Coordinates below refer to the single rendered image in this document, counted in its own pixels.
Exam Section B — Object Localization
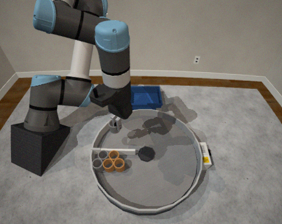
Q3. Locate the bronze bushing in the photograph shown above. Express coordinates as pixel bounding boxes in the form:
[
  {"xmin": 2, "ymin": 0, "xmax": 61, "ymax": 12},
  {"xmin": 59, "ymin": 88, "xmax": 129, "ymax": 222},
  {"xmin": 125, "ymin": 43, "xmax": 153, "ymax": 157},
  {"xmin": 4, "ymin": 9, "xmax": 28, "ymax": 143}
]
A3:
[
  {"xmin": 113, "ymin": 159, "xmax": 125, "ymax": 172},
  {"xmin": 103, "ymin": 159, "xmax": 115, "ymax": 173},
  {"xmin": 109, "ymin": 150, "xmax": 120, "ymax": 162}
]

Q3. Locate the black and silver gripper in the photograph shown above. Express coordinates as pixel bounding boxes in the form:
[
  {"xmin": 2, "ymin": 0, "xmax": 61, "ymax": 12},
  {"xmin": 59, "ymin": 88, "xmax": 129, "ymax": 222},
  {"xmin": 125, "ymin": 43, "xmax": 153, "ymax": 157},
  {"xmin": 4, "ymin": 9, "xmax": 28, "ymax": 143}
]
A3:
[{"xmin": 89, "ymin": 69, "xmax": 132, "ymax": 131}]

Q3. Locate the blue square crate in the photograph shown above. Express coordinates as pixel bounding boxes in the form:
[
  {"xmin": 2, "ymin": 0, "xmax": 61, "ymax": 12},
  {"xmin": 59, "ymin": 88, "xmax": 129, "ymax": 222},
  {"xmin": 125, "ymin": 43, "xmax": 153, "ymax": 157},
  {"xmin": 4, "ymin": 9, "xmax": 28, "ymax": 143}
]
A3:
[{"xmin": 131, "ymin": 86, "xmax": 162, "ymax": 111}]

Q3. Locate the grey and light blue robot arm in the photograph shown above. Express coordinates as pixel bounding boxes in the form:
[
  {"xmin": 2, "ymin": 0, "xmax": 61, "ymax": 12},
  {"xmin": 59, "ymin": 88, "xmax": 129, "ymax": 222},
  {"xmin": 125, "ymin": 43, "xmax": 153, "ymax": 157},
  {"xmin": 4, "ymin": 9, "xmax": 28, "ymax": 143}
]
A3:
[{"xmin": 24, "ymin": 0, "xmax": 130, "ymax": 132}]

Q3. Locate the grey metal bushing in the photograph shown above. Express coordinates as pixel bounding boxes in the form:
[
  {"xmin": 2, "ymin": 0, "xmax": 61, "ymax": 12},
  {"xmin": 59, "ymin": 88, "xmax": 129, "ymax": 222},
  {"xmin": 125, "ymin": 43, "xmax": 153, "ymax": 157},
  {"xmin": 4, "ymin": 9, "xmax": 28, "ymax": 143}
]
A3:
[
  {"xmin": 109, "ymin": 120, "xmax": 118, "ymax": 133},
  {"xmin": 98, "ymin": 150, "xmax": 109, "ymax": 161},
  {"xmin": 92, "ymin": 159, "xmax": 104, "ymax": 172}
]

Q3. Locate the grey round turntable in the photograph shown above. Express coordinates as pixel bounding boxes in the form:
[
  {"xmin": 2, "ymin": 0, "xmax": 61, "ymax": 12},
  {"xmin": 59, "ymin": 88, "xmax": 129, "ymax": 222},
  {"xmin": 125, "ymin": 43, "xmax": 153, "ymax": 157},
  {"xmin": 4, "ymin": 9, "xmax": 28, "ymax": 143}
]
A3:
[{"xmin": 90, "ymin": 109, "xmax": 212, "ymax": 215}]

